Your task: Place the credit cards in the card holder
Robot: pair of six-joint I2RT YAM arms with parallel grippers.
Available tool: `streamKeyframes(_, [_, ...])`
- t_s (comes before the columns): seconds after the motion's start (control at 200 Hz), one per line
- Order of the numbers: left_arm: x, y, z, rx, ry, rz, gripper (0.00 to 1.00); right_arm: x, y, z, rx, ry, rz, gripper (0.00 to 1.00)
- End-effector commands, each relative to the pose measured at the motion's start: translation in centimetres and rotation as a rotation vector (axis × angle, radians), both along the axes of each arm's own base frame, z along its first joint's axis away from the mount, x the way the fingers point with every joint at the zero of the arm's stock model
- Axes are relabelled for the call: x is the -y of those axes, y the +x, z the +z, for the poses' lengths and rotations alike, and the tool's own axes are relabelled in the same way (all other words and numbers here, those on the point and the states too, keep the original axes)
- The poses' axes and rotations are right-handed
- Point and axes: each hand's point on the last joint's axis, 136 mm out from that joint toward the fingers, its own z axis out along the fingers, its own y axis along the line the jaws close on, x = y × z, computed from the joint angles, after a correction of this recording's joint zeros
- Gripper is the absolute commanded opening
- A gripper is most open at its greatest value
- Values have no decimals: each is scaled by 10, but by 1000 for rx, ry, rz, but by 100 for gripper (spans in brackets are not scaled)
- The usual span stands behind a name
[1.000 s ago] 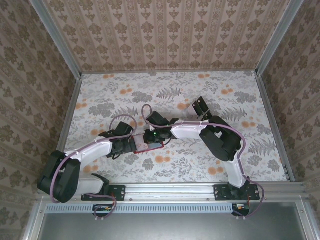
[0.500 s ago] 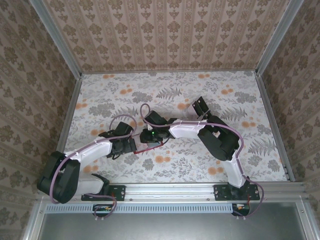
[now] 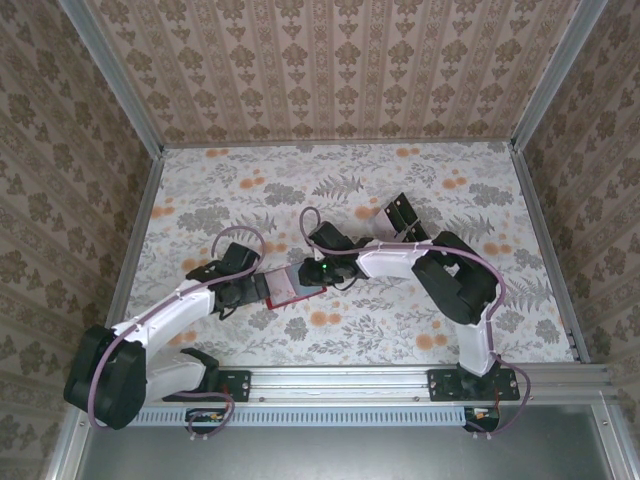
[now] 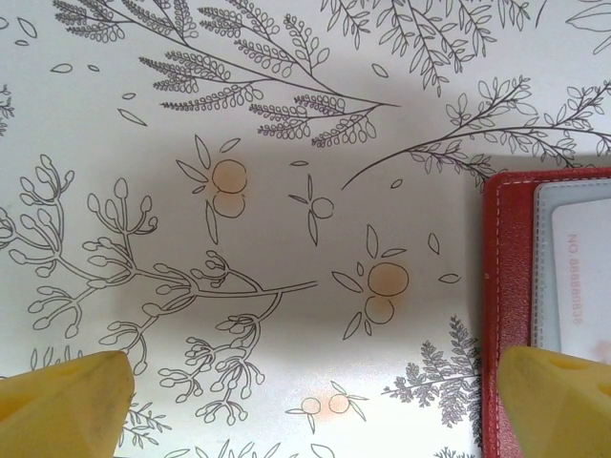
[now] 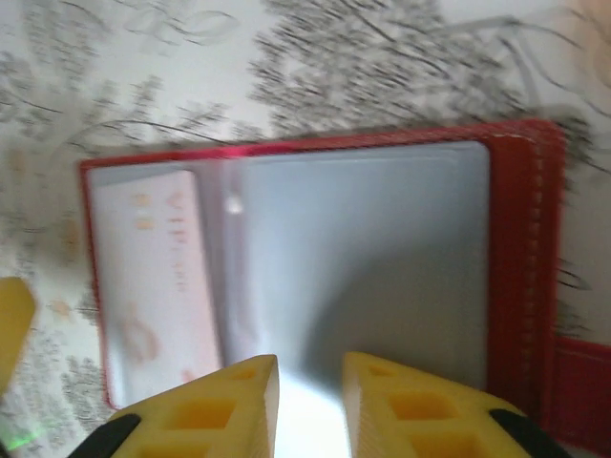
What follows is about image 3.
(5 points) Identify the floral table cover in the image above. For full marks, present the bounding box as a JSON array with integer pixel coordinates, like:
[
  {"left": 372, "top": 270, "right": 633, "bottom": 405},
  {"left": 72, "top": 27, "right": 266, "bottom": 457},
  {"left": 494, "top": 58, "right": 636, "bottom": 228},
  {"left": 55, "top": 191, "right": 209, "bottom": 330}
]
[{"left": 127, "top": 142, "right": 576, "bottom": 367}]

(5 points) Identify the black connector box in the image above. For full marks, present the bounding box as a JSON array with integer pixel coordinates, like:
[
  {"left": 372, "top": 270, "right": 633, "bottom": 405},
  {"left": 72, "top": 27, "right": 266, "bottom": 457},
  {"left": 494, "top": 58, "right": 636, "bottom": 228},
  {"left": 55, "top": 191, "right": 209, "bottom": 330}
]
[
  {"left": 185, "top": 407, "right": 226, "bottom": 432},
  {"left": 463, "top": 405, "right": 501, "bottom": 432}
]

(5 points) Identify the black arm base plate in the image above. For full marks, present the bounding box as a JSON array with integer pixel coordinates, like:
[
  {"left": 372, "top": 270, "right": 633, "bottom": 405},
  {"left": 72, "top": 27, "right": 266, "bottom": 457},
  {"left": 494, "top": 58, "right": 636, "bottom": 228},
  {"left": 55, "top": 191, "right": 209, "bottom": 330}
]
[
  {"left": 428, "top": 368, "right": 521, "bottom": 403},
  {"left": 162, "top": 369, "right": 251, "bottom": 404}
]

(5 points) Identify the aluminium mounting rail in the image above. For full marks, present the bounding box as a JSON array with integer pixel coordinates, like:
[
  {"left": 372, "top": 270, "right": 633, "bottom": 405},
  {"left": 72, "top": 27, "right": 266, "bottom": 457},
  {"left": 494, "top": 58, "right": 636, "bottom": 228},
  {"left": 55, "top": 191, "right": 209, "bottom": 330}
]
[{"left": 74, "top": 363, "right": 614, "bottom": 401}]

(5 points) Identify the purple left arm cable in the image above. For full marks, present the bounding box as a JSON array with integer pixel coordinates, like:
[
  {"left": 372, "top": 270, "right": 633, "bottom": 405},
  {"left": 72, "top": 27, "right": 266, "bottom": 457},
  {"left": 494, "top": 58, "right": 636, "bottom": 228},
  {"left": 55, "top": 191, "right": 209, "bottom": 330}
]
[{"left": 87, "top": 224, "right": 269, "bottom": 444}]

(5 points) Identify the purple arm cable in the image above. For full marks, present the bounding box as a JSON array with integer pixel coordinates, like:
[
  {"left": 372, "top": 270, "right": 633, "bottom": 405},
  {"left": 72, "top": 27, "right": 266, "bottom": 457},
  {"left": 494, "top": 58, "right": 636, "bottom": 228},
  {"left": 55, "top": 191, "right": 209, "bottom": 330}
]
[
  {"left": 87, "top": 224, "right": 269, "bottom": 444},
  {"left": 298, "top": 207, "right": 536, "bottom": 444}
]

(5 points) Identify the aluminium side rail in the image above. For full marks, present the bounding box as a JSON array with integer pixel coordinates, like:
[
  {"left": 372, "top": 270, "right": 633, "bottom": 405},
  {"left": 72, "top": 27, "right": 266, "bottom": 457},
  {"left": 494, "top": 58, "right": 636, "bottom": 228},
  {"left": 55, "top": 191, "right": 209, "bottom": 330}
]
[
  {"left": 105, "top": 149, "right": 165, "bottom": 329},
  {"left": 508, "top": 142, "right": 592, "bottom": 365}
]

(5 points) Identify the aluminium rear rail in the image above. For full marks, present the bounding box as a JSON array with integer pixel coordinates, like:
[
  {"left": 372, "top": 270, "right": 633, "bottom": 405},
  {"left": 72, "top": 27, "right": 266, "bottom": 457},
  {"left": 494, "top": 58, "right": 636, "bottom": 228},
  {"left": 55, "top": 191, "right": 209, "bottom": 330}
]
[{"left": 162, "top": 140, "right": 514, "bottom": 150}]

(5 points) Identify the slotted grey cable duct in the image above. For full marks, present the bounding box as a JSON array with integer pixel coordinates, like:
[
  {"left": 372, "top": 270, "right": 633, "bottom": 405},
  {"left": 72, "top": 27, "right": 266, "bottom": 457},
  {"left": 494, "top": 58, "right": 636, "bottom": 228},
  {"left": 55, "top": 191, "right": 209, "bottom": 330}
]
[{"left": 134, "top": 405, "right": 469, "bottom": 428}]

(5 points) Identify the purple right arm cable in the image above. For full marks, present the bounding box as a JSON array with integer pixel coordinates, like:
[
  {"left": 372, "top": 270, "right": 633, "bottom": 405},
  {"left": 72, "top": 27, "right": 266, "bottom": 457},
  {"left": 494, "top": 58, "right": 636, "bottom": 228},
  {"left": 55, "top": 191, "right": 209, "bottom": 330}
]
[{"left": 298, "top": 207, "right": 536, "bottom": 444}]

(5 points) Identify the aluminium corner post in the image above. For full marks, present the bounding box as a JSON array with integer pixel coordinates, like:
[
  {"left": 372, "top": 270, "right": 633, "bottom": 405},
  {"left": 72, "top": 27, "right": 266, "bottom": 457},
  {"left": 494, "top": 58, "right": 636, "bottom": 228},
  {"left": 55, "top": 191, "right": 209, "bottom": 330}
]
[
  {"left": 509, "top": 0, "right": 610, "bottom": 151},
  {"left": 55, "top": 0, "right": 166, "bottom": 159}
]

